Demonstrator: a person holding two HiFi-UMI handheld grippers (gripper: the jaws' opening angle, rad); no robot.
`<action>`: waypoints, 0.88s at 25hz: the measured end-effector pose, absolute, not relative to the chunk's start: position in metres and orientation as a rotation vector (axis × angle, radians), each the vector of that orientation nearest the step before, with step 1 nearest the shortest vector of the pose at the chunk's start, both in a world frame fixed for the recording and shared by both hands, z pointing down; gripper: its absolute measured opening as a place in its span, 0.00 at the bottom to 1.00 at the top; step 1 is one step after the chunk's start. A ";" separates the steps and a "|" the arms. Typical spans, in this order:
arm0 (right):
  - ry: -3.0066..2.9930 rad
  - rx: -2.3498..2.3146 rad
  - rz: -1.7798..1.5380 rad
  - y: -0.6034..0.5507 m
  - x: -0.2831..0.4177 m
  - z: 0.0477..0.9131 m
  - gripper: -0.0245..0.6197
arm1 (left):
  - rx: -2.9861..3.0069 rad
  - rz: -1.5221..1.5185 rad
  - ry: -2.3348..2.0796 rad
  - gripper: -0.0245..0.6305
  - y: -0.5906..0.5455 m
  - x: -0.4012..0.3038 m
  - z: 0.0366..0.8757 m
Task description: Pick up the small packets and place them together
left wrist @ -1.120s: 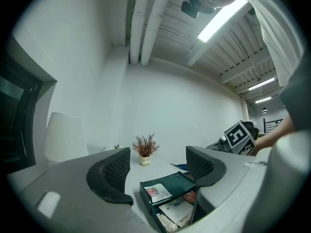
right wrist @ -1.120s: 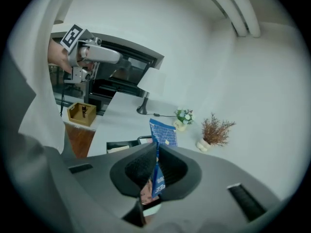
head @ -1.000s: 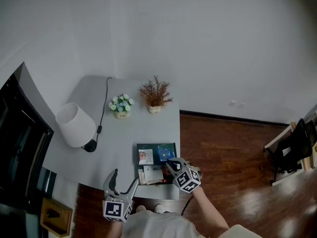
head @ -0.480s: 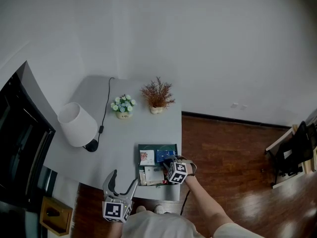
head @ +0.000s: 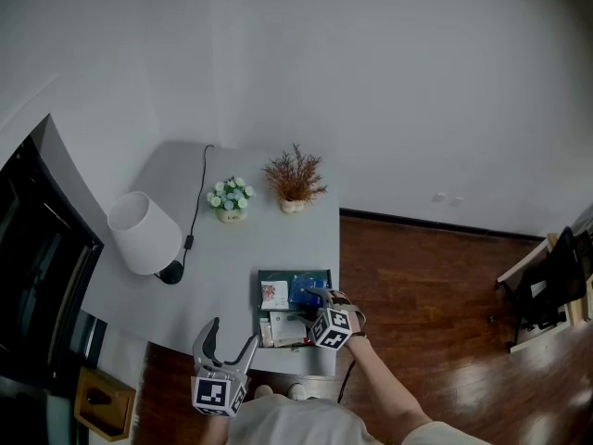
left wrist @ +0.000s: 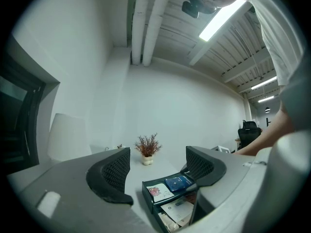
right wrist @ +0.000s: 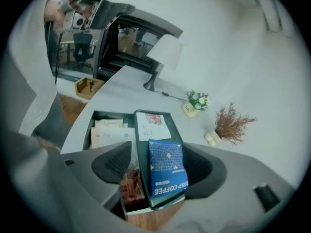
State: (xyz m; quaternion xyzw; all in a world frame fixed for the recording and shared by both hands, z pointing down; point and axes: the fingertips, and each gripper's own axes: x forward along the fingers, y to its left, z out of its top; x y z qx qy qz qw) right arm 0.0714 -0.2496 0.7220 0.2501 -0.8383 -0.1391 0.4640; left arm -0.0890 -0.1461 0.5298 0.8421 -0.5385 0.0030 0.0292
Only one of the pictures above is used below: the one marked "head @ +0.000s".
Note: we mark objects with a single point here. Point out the person's right forearm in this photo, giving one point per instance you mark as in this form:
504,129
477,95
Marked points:
384,383

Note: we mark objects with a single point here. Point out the light wooden desk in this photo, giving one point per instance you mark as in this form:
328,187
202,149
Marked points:
519,267

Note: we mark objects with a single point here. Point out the white red-print small packet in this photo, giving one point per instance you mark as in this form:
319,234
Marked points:
274,295

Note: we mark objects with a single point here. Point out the black baseboard strip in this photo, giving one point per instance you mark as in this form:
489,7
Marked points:
440,224

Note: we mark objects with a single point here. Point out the person's right hand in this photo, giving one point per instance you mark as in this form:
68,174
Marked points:
351,314

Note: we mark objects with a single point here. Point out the beige small packet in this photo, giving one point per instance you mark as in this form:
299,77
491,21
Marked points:
265,334

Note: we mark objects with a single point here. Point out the yellow wooden box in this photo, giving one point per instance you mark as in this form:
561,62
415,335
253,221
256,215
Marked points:
103,403

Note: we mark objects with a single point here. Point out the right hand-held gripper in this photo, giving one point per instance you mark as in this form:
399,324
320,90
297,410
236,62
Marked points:
331,328

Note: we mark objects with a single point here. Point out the person's white shirt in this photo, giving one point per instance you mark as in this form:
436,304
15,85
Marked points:
306,422

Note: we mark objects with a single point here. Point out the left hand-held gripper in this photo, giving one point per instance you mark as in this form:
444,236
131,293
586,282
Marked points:
212,393

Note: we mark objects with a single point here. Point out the person's light shoe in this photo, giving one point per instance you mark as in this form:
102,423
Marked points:
296,391
264,391

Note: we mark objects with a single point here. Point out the grey drawer with green lining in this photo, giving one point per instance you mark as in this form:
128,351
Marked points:
296,362

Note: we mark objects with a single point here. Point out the black chair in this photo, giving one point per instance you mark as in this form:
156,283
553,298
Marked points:
551,281

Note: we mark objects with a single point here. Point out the blue small packet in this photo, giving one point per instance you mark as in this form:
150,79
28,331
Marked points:
303,292

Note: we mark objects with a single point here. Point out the white shade table lamp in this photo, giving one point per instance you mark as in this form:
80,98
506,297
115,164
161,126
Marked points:
143,234

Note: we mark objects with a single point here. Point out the plain white small packet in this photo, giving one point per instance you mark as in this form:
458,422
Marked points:
286,326

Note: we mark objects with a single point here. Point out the potted brown dried plant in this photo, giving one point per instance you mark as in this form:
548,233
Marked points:
294,179

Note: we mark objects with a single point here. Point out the potted white blue flowers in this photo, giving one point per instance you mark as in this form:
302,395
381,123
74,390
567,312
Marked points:
231,197

